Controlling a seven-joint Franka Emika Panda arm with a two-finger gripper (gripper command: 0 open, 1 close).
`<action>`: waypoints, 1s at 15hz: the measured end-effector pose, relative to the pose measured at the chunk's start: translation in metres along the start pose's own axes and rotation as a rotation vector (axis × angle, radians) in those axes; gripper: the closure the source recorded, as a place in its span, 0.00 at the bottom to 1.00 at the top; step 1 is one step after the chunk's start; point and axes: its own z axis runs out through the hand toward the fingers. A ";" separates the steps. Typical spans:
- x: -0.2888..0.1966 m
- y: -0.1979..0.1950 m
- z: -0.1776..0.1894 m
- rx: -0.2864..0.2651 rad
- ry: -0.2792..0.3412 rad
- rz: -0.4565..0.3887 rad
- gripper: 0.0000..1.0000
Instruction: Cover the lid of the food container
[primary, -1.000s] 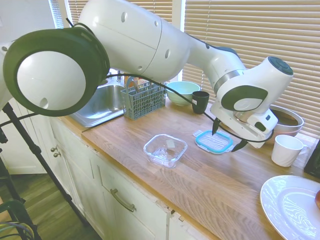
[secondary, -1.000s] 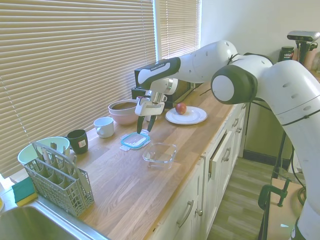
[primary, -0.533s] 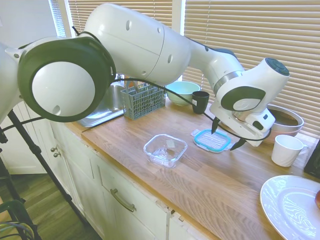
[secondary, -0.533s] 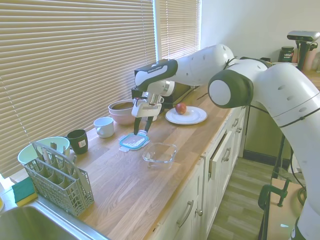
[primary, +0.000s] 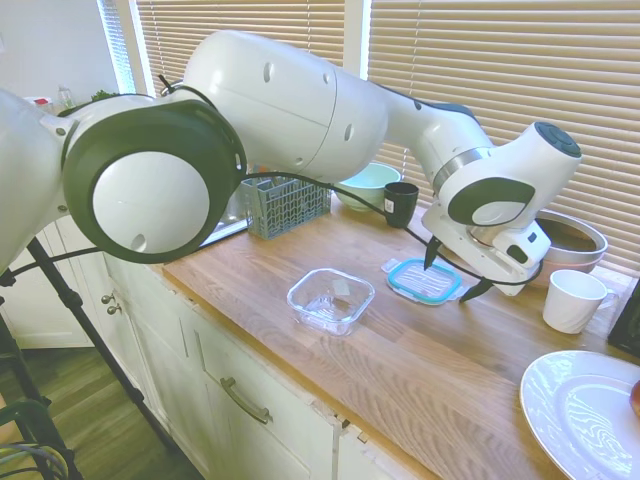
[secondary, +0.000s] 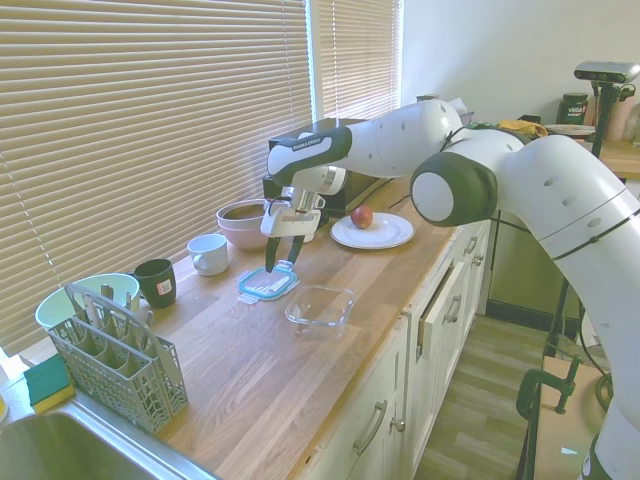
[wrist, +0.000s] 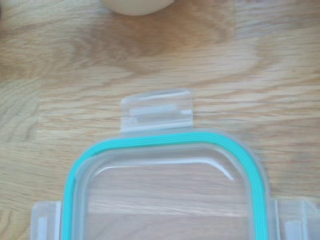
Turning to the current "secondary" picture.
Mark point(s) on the green yellow sponge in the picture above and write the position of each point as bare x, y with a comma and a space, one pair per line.
47, 382

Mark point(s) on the round metal cabinet knob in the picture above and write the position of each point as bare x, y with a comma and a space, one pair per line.
478, 260
400, 424

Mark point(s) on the stainless steel dishwasher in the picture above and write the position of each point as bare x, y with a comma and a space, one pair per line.
525, 280

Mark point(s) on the dark green C-clamp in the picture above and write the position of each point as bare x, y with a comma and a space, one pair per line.
527, 395

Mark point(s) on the pink tumbler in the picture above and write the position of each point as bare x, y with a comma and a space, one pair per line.
625, 120

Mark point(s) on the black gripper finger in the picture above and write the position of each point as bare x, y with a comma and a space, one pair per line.
296, 249
272, 255

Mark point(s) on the yellow cloth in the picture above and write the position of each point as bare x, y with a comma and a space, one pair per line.
520, 126

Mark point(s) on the black cup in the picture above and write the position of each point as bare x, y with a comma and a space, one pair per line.
155, 285

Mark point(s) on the white mug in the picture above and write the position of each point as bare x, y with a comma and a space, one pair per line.
210, 255

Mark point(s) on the clear lid with teal seal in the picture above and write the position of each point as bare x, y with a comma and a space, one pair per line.
272, 289

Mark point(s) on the white plastic bag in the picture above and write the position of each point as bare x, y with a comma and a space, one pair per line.
462, 107

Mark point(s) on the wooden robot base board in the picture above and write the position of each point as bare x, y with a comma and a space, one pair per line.
595, 395

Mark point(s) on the red apple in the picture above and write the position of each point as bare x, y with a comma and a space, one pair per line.
361, 217

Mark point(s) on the white dinner plate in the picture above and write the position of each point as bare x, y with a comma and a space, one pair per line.
385, 232

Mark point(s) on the grey stereo camera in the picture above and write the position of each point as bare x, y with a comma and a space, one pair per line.
605, 71

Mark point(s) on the pink bowl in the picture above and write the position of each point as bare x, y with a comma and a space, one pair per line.
242, 237

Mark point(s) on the stacked plates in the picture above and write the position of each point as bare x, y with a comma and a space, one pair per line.
570, 129

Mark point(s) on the black camera stand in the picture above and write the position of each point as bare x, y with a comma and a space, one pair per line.
602, 115

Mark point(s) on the mint green bowl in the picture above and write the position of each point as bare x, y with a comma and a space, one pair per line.
55, 312

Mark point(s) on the black Vega canister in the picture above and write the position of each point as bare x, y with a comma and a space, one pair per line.
572, 107

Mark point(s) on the black microwave oven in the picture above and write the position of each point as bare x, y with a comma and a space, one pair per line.
330, 125

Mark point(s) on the white base cabinet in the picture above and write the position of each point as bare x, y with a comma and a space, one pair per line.
440, 380

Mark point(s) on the grey plastic cutlery basket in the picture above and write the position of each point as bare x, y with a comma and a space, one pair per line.
125, 385

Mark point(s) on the beige window blind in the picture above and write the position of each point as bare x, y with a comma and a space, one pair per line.
360, 55
150, 150

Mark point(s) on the clear glass food container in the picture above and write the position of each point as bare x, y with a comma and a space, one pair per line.
320, 320

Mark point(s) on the yellow white dish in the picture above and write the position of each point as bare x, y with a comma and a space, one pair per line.
3, 410

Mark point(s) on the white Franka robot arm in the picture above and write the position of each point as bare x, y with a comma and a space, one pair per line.
550, 175

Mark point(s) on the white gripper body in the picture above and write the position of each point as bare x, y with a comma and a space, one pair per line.
290, 225

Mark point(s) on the stainless steel sink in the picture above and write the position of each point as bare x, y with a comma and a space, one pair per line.
75, 450

